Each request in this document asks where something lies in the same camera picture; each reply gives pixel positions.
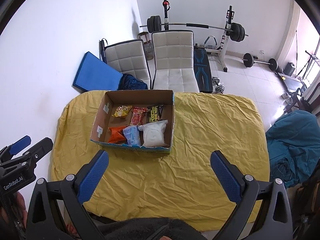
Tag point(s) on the dark wooden chair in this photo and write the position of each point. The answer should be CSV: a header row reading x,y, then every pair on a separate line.
x,y
313,92

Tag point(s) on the grey ab trainer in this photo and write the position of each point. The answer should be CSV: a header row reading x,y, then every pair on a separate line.
x,y
212,41

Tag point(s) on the long barbell with plates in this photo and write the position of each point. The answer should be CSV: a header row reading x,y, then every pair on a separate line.
x,y
197,25

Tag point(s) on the light blue tissue packet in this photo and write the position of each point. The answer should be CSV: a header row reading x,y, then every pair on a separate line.
x,y
131,136

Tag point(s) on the red snack packet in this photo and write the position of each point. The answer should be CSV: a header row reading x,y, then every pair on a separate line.
x,y
137,117

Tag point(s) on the cardboard box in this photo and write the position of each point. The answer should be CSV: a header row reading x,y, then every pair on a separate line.
x,y
117,123

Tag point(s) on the orange snack packet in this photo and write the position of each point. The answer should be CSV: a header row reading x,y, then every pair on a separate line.
x,y
117,134

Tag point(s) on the dark blue cloth bag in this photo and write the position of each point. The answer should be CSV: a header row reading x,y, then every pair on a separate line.
x,y
132,82

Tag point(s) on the blue foam mat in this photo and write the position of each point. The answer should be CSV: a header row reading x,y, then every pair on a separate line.
x,y
95,73

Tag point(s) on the white barbell rack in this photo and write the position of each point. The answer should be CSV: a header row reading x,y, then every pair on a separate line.
x,y
223,52

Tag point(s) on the white powder pouch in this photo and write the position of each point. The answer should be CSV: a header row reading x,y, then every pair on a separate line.
x,y
153,135

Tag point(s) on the person's left forearm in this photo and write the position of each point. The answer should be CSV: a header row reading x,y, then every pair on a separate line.
x,y
20,202

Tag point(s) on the black tripod stand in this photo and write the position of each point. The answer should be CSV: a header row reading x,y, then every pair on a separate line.
x,y
311,61

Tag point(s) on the black wipes packet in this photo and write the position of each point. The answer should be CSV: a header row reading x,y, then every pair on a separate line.
x,y
153,115

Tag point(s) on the tall white padded chair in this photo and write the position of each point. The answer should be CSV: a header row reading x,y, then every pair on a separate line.
x,y
172,55

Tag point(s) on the yellow snack packet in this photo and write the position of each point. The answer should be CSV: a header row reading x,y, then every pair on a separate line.
x,y
121,111

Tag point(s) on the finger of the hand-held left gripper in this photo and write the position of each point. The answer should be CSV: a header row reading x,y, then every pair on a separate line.
x,y
37,151
18,144

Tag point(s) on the yellow tablecloth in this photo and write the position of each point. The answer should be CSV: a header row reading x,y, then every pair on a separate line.
x,y
175,180

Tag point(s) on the red printed packet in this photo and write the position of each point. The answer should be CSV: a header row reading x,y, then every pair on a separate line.
x,y
71,230

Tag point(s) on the short barbell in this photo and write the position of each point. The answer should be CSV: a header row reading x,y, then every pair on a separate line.
x,y
261,61

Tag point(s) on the black folded frame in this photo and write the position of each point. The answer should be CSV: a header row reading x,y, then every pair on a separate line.
x,y
102,50

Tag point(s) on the chrome dumbbell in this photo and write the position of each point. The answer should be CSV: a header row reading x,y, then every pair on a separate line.
x,y
220,88
216,80

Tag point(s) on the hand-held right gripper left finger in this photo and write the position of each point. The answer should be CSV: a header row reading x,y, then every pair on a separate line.
x,y
92,177

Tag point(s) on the black speaker box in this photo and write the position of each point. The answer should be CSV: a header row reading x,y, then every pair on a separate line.
x,y
290,69

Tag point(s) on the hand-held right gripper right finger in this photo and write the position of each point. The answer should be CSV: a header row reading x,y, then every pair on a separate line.
x,y
225,177

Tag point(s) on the clear water jug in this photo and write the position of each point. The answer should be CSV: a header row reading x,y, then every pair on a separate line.
x,y
149,50

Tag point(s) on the low white padded chair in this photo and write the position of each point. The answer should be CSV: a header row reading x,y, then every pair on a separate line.
x,y
127,60

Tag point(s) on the treadmill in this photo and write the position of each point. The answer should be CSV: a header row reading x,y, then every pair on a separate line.
x,y
292,82

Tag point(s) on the brown stool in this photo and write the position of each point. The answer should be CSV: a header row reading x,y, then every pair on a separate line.
x,y
144,35

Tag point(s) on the metal bowl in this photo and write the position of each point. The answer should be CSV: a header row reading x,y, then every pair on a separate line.
x,y
289,101
285,95

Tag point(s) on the teal cloth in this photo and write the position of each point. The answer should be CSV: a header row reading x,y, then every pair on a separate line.
x,y
292,135

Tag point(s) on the plaid shorts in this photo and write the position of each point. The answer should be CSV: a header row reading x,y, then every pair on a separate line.
x,y
282,170

